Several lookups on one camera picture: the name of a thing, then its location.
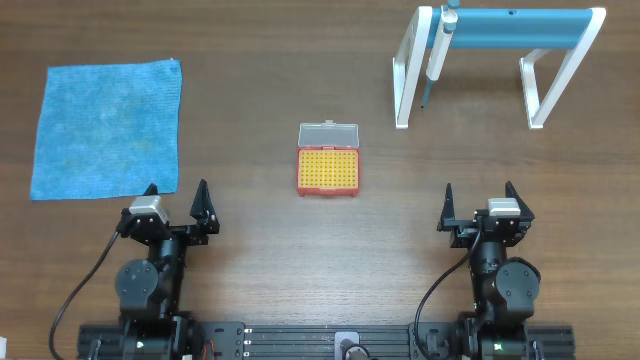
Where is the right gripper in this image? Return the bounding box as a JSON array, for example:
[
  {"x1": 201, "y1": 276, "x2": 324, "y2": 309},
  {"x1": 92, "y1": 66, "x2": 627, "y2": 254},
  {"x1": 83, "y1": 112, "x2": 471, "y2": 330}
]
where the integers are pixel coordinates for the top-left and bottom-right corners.
[{"x1": 437, "y1": 180, "x2": 536, "y2": 249}]

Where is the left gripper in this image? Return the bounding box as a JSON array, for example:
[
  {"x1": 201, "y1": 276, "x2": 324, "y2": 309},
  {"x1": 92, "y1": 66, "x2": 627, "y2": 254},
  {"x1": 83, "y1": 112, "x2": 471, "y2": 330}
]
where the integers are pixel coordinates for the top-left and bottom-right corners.
[{"x1": 116, "y1": 178, "x2": 221, "y2": 247}]

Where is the white pipette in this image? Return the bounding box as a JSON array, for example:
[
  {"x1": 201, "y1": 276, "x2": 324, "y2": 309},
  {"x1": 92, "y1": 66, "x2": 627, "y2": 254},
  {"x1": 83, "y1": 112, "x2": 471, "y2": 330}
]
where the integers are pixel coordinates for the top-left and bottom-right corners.
[{"x1": 419, "y1": 0, "x2": 460, "y2": 110}]

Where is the blue cloth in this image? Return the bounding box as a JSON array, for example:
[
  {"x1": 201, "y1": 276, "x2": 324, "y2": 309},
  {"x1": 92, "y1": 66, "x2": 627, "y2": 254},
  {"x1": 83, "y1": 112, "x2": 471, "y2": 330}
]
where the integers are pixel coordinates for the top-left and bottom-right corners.
[{"x1": 29, "y1": 58, "x2": 184, "y2": 202}]

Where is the red and yellow tip box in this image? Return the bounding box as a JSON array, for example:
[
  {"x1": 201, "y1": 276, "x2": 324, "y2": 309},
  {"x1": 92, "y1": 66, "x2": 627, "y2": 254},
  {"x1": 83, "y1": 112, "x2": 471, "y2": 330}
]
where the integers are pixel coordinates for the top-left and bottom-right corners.
[{"x1": 296, "y1": 119, "x2": 362, "y2": 198}]

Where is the white and blue stand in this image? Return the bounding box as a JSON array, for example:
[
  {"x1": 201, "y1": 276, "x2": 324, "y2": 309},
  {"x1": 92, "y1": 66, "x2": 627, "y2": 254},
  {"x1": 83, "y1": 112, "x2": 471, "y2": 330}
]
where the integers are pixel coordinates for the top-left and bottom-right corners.
[{"x1": 392, "y1": 4, "x2": 608, "y2": 130}]

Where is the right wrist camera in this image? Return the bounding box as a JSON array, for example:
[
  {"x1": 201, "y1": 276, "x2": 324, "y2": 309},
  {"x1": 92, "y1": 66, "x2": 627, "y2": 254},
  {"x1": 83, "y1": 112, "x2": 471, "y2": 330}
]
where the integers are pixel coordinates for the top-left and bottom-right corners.
[{"x1": 487, "y1": 197, "x2": 523, "y2": 218}]

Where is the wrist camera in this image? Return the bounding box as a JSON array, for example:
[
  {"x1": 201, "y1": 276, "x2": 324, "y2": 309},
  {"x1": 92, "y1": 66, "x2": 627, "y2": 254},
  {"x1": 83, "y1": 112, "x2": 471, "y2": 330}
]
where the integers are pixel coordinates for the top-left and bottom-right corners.
[
  {"x1": 487, "y1": 197, "x2": 523, "y2": 218},
  {"x1": 128, "y1": 194, "x2": 170, "y2": 224}
]

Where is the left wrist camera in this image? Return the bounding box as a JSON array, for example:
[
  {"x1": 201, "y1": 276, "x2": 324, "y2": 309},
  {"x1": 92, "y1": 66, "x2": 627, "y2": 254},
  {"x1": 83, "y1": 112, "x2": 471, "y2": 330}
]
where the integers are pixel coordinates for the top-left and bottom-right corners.
[{"x1": 128, "y1": 194, "x2": 170, "y2": 224}]

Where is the black cable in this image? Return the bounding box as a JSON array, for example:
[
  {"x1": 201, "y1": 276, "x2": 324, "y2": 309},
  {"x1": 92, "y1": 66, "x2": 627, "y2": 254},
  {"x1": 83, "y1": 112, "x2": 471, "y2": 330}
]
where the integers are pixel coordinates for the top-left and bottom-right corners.
[
  {"x1": 413, "y1": 227, "x2": 484, "y2": 351},
  {"x1": 48, "y1": 229, "x2": 124, "y2": 360}
]

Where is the mounting rail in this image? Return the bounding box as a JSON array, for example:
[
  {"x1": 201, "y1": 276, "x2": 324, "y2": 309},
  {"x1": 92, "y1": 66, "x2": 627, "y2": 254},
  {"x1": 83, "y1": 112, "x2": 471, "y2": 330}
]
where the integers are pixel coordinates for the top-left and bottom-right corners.
[{"x1": 77, "y1": 321, "x2": 576, "y2": 360}]

